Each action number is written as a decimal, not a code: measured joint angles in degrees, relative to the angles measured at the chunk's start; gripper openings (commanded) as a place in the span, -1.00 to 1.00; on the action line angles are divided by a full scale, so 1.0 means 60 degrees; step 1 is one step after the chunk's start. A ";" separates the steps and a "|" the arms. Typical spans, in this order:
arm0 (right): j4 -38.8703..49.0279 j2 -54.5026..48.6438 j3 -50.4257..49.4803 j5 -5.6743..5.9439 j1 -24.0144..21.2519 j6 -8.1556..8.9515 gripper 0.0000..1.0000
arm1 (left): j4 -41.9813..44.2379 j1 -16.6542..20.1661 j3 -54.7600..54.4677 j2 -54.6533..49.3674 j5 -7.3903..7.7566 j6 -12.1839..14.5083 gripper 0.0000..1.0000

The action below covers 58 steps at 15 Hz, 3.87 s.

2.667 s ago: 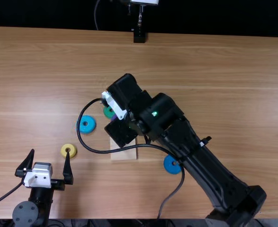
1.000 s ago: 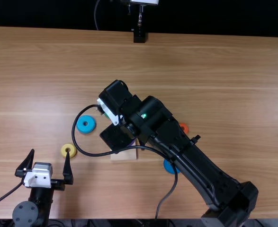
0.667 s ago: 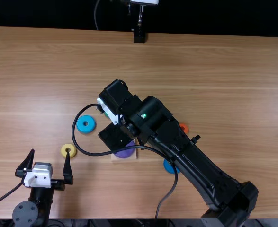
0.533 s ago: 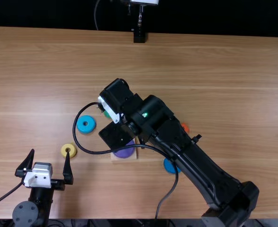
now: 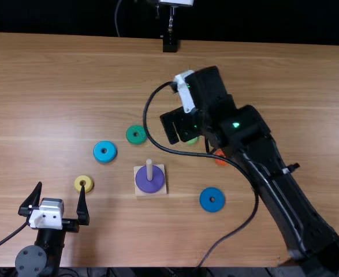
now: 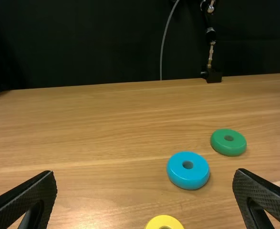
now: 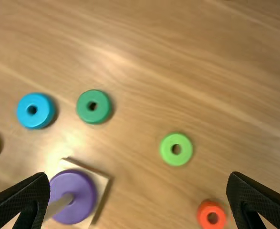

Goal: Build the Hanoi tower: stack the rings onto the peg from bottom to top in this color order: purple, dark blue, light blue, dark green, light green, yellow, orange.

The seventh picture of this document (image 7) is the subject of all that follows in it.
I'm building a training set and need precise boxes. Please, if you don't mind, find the dark green ring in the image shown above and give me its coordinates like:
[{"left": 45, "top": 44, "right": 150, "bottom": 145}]
[{"left": 75, "top": 89, "right": 113, "bottom": 125}]

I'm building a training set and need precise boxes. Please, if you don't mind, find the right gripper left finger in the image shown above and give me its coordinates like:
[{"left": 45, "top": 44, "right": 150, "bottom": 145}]
[{"left": 0, "top": 171, "right": 51, "bottom": 229}]

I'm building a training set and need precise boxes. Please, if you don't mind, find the wooden peg base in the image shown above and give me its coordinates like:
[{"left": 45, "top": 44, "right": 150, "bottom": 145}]
[{"left": 43, "top": 156, "right": 113, "bottom": 227}]

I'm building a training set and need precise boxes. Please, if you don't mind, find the orange ring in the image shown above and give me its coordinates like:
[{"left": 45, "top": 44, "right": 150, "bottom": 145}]
[{"left": 197, "top": 199, "right": 228, "bottom": 229}]

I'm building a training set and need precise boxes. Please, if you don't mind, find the light green ring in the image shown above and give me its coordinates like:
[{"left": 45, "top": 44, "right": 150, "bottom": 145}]
[{"left": 159, "top": 132, "right": 194, "bottom": 167}]

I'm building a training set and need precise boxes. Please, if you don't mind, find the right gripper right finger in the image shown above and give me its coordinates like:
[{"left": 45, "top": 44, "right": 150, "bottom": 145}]
[{"left": 226, "top": 171, "right": 280, "bottom": 229}]

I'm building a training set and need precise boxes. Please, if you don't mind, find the light blue ring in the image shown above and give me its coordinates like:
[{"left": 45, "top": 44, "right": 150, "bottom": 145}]
[{"left": 16, "top": 92, "right": 57, "bottom": 130}]

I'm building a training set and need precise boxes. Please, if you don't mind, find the purple ring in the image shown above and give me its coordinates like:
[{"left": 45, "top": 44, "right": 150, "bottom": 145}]
[{"left": 48, "top": 169, "right": 98, "bottom": 225}]

